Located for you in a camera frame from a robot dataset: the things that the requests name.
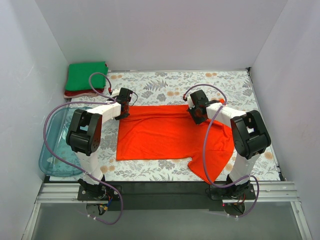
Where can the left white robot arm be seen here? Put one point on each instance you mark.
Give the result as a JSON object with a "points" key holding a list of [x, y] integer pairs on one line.
{"points": [[85, 130]]}

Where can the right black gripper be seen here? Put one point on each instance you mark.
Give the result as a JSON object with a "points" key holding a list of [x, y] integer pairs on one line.
{"points": [[196, 117]]}

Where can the folded green t-shirt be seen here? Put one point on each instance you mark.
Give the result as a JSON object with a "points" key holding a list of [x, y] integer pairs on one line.
{"points": [[85, 76]]}

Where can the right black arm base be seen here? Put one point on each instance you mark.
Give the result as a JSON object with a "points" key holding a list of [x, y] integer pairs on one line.
{"points": [[235, 192]]}

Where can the aluminium frame rail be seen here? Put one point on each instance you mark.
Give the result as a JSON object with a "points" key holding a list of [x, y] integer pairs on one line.
{"points": [[170, 211]]}

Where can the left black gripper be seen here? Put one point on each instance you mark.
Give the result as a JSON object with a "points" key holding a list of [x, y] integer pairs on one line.
{"points": [[124, 113]]}

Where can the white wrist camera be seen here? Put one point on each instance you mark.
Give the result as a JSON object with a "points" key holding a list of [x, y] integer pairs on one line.
{"points": [[190, 102], [115, 92]]}

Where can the folded pink t-shirt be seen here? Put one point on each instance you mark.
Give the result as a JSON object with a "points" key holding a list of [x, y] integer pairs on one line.
{"points": [[77, 94]]}

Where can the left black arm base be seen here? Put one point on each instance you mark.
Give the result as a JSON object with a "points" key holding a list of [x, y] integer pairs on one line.
{"points": [[97, 193]]}

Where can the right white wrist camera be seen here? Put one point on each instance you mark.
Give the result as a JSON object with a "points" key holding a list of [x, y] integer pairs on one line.
{"points": [[190, 102]]}

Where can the floral patterned table mat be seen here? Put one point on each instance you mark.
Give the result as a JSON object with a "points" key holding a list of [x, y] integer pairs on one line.
{"points": [[167, 88]]}

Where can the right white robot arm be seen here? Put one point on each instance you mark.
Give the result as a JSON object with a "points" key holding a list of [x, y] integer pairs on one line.
{"points": [[249, 134]]}

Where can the clear teal plastic bin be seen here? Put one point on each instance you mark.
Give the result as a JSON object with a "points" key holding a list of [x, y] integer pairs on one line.
{"points": [[56, 133]]}

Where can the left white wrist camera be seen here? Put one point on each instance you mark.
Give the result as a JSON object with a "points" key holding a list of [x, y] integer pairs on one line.
{"points": [[115, 92]]}

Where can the orange t-shirt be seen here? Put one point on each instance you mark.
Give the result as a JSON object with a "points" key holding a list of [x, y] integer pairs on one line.
{"points": [[168, 132]]}

